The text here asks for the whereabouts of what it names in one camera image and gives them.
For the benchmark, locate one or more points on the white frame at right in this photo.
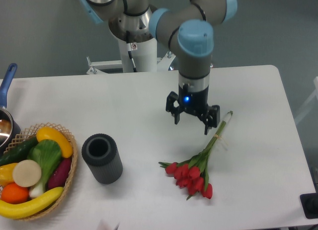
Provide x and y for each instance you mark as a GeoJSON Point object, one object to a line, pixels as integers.
{"type": "Point", "coordinates": [307, 105]}

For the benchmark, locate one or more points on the yellow bell pepper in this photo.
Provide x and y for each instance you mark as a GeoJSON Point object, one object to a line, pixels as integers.
{"type": "Point", "coordinates": [6, 172]}

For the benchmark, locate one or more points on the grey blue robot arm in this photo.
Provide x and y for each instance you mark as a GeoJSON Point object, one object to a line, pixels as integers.
{"type": "Point", "coordinates": [188, 34]}

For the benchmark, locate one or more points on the woven wicker basket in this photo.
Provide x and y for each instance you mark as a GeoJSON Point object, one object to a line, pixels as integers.
{"type": "Point", "coordinates": [31, 132]}

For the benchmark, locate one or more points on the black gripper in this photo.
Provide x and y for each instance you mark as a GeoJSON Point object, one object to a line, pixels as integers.
{"type": "Point", "coordinates": [194, 103]}

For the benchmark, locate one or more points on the green cucumber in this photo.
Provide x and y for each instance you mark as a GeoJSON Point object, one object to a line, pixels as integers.
{"type": "Point", "coordinates": [19, 152]}

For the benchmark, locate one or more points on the black device at edge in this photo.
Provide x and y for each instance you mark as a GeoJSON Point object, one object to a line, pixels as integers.
{"type": "Point", "coordinates": [310, 205]}

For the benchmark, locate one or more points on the blue handled saucepan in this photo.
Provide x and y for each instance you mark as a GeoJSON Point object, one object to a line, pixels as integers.
{"type": "Point", "coordinates": [8, 127]}

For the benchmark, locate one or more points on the yellow banana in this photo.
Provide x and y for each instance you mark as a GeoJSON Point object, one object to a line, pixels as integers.
{"type": "Point", "coordinates": [29, 208]}

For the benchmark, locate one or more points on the dark grey ribbed vase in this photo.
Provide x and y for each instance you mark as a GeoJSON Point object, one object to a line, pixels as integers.
{"type": "Point", "coordinates": [101, 155]}

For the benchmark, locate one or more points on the beige round disc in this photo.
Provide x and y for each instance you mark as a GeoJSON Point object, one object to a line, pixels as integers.
{"type": "Point", "coordinates": [26, 173]}

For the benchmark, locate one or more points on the yellow squash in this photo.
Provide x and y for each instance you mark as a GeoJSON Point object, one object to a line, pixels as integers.
{"type": "Point", "coordinates": [48, 133]}

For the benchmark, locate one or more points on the green bok choy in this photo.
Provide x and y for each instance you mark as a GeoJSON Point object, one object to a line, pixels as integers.
{"type": "Point", "coordinates": [47, 153]}

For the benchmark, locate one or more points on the red tulip bouquet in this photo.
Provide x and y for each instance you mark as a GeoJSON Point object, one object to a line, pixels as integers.
{"type": "Point", "coordinates": [192, 174]}

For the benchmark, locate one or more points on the orange fruit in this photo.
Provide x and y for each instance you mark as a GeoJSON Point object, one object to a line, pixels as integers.
{"type": "Point", "coordinates": [14, 194]}

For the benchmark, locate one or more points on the purple sweet potato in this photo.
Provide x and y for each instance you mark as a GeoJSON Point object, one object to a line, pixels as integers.
{"type": "Point", "coordinates": [60, 175]}

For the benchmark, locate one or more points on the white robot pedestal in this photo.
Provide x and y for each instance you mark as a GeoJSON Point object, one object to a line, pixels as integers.
{"type": "Point", "coordinates": [134, 58]}

